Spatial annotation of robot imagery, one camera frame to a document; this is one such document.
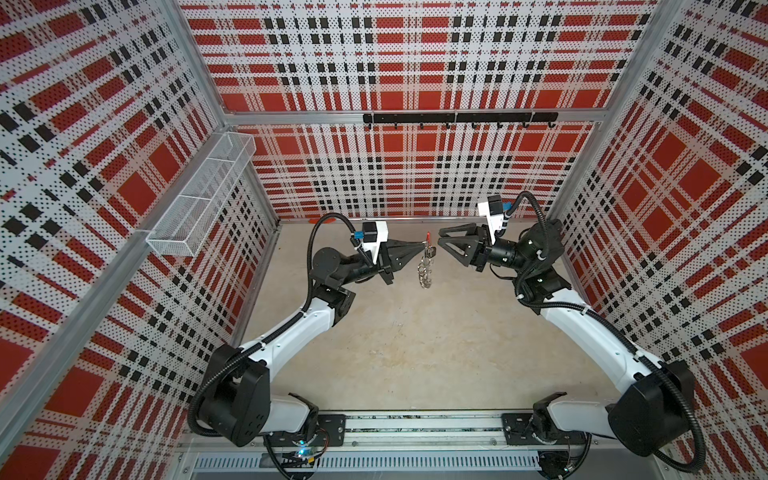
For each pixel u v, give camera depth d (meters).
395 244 0.61
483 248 0.57
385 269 0.58
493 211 0.56
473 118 0.91
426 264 0.62
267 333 0.48
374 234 0.54
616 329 0.46
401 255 0.61
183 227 0.92
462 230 0.63
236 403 0.41
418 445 0.73
